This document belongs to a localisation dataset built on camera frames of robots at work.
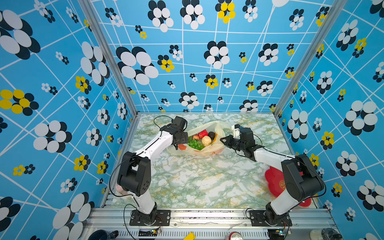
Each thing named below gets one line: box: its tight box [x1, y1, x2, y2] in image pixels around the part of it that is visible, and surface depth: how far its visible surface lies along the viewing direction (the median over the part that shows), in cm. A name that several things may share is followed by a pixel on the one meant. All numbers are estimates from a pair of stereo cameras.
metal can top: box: [229, 231, 244, 240], surface depth 61 cm
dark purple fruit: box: [208, 131, 215, 140], surface depth 103 cm
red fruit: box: [198, 129, 209, 139], surface depth 103 cm
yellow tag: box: [183, 231, 196, 240], surface depth 69 cm
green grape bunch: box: [187, 137, 206, 151], surface depth 98 cm
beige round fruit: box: [201, 135, 212, 147], surface depth 100 cm
